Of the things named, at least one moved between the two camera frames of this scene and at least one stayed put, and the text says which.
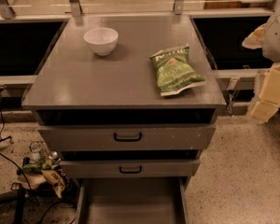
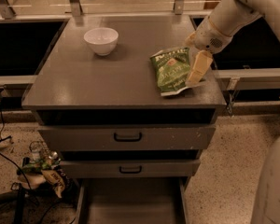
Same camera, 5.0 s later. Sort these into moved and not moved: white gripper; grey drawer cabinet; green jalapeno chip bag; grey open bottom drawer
Moved: white gripper
Not moved: green jalapeno chip bag; grey open bottom drawer; grey drawer cabinet
